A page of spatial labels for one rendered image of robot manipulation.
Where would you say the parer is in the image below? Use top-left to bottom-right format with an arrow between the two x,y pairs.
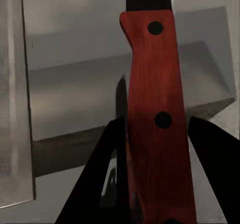
119,0 -> 197,224

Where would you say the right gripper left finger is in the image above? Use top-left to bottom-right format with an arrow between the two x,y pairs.
55,117 -> 131,224

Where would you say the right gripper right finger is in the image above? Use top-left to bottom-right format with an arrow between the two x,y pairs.
188,117 -> 240,224

